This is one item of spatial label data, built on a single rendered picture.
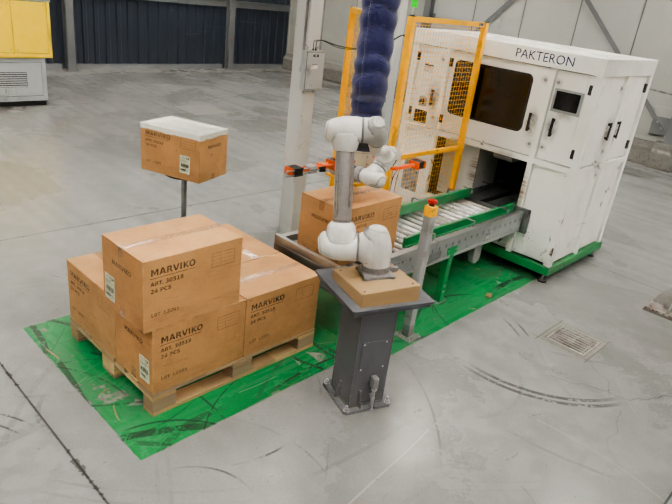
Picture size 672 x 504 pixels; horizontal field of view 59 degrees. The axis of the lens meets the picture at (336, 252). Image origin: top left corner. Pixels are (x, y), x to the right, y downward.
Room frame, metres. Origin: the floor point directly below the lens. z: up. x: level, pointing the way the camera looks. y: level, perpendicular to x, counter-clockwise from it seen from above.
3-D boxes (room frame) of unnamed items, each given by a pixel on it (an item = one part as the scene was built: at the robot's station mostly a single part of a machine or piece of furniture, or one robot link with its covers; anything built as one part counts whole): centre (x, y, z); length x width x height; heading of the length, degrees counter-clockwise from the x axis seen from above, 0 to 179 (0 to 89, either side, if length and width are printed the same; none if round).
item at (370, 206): (3.94, -0.07, 0.75); 0.60 x 0.40 x 0.40; 139
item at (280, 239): (3.66, 0.17, 0.58); 0.70 x 0.03 x 0.06; 48
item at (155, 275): (2.88, 0.86, 0.74); 0.60 x 0.40 x 0.40; 139
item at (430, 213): (3.76, -0.58, 0.50); 0.07 x 0.07 x 1.00; 48
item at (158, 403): (3.35, 0.85, 0.07); 1.20 x 1.00 x 0.14; 138
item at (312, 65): (4.82, 0.36, 1.62); 0.20 x 0.05 x 0.30; 138
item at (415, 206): (4.98, -0.64, 0.60); 1.60 x 0.10 x 0.09; 138
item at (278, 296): (3.35, 0.85, 0.34); 1.20 x 1.00 x 0.40; 138
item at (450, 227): (4.62, -1.04, 0.60); 1.60 x 0.10 x 0.09; 138
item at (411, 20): (5.27, -0.69, 1.05); 1.17 x 0.10 x 2.10; 138
